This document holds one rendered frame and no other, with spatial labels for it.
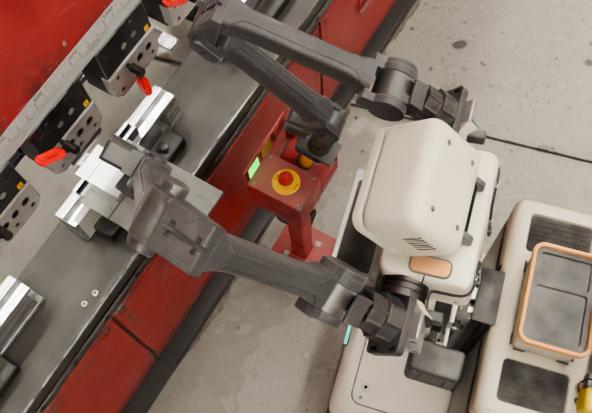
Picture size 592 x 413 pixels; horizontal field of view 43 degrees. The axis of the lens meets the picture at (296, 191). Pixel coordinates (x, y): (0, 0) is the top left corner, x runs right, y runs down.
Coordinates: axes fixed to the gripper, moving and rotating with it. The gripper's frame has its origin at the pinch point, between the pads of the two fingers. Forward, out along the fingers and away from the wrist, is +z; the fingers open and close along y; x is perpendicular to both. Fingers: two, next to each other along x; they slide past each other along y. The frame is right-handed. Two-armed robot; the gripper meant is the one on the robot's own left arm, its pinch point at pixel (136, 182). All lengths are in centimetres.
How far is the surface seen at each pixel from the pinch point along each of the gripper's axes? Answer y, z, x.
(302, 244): -27, 56, 54
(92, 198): 7.9, 4.3, -5.4
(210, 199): -5.4, -6.1, 14.8
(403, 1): -141, 86, 43
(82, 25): -9.9, -33.8, -24.9
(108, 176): 1.9, 4.1, -5.6
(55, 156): 10.0, -24.0, -15.2
